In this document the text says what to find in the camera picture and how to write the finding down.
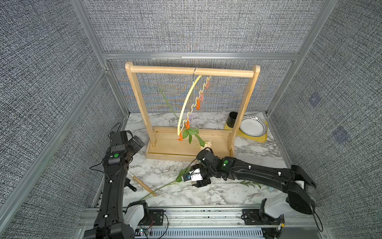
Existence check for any wooden handled spatula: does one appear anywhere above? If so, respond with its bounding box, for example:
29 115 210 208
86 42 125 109
132 176 157 197

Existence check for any white rose with stem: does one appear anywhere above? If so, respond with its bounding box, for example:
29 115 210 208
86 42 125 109
141 162 192 200

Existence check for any peach rose with stem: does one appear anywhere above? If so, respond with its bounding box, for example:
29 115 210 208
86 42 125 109
158 87 212 149

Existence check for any black scoop tool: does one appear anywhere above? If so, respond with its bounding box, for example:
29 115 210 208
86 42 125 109
124 178 137 192

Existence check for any black cup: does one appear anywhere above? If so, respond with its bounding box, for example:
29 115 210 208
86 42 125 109
226 112 238 128

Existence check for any white patterned plate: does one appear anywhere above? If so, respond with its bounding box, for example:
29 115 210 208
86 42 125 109
240 116 268 137

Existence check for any orange bottom clip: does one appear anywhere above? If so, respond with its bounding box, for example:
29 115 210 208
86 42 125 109
178 132 184 141

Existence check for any yellow plastic clip hanger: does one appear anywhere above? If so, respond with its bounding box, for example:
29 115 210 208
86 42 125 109
177 75 211 136

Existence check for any wooden hanging rack frame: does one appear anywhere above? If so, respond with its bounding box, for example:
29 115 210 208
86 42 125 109
125 62 261 162

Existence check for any green leafy sprig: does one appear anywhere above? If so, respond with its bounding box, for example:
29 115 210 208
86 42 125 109
238 181 262 189

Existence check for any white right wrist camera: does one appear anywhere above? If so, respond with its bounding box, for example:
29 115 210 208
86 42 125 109
182 168 203 182

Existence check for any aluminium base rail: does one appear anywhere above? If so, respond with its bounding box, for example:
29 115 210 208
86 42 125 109
74 206 335 239

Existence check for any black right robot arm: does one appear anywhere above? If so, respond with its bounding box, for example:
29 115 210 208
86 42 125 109
182 148 317 219

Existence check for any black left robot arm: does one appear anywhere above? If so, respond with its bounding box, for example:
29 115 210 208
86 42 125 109
84 130 144 239

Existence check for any yellow tray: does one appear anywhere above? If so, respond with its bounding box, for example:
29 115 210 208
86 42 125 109
237 121 268 143

